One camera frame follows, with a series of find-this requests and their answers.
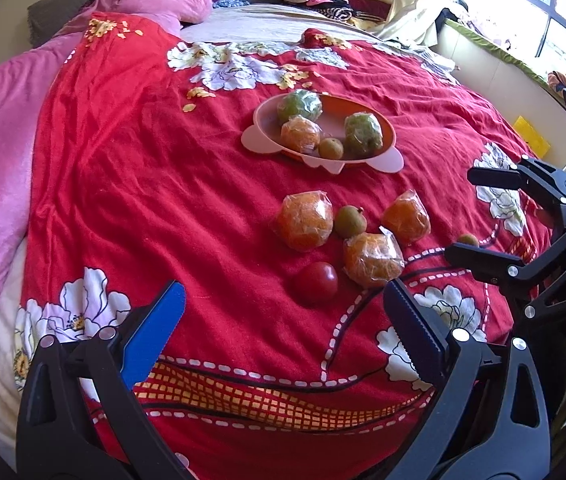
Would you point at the pink pillow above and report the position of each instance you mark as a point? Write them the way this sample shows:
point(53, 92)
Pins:
point(163, 2)

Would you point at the window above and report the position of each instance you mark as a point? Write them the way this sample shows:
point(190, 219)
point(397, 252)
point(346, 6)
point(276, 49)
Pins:
point(538, 5)

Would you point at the yellow flat packet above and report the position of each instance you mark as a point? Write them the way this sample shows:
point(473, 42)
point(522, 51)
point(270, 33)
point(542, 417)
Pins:
point(532, 135)

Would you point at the plastic-wrapped orange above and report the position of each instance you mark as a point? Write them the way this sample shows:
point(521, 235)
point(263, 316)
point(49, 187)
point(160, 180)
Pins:
point(406, 220)
point(304, 220)
point(373, 258)
point(300, 133)

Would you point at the small green citrus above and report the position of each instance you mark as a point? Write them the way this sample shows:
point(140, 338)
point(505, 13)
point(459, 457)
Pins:
point(363, 132)

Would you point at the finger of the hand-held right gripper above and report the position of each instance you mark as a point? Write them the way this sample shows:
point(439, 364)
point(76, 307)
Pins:
point(493, 176)
point(483, 261)

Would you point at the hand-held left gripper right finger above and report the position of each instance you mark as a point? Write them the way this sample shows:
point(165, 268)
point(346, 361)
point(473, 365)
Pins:
point(413, 330)

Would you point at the red tomato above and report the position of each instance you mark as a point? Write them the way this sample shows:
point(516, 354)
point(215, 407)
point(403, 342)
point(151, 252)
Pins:
point(315, 283)

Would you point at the beige bed sheet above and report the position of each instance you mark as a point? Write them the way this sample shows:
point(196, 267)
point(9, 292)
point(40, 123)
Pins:
point(273, 22)

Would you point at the orange plastic plate with ears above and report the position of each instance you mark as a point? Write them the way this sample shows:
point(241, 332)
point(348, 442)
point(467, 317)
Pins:
point(263, 132)

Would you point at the large green citrus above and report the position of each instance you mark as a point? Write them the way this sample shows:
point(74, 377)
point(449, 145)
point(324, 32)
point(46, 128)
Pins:
point(299, 105)

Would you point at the red floral blanket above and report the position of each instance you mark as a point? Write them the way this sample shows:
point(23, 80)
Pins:
point(163, 185)

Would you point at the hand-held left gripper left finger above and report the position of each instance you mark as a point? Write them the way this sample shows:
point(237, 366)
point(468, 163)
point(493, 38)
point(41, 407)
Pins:
point(155, 335)

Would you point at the small brownish kiwi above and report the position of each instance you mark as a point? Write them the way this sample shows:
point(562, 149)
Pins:
point(349, 221)
point(330, 148)
point(468, 240)

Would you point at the cream curtain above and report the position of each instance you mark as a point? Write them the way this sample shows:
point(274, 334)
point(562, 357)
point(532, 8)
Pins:
point(413, 5)

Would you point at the green-trimmed window seat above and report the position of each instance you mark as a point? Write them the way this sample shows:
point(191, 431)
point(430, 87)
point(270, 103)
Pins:
point(493, 70)

